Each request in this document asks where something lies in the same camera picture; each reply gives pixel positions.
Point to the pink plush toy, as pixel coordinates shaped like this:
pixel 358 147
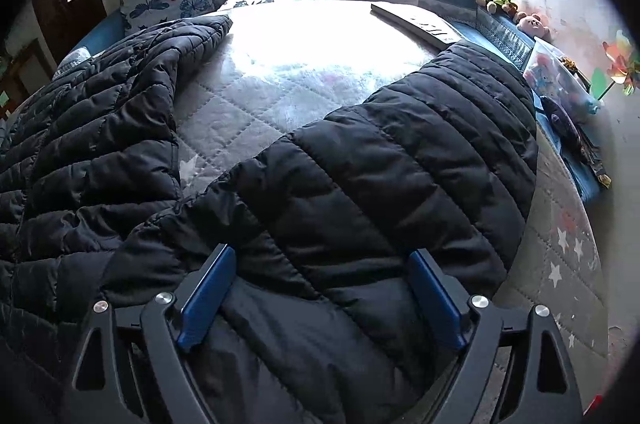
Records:
pixel 532 25

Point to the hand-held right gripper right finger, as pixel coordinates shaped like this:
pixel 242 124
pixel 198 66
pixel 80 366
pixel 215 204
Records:
pixel 440 299

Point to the dark hardcover book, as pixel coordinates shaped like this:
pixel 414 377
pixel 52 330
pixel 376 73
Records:
pixel 420 24

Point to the dark purple pouch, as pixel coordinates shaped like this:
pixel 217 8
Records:
pixel 562 119

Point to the black puffer jacket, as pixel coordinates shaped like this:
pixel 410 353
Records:
pixel 350 184

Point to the colourful pinwheel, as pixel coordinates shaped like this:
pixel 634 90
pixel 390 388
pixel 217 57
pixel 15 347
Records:
pixel 620 64

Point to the clear plastic toy bin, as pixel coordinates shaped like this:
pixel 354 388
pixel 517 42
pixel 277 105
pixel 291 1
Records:
pixel 555 74

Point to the grey star quilted blanket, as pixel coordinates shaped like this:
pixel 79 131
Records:
pixel 300 69

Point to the white patterned cloth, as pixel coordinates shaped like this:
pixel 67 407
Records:
pixel 70 61

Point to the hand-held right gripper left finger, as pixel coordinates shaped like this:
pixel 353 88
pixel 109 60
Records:
pixel 207 299

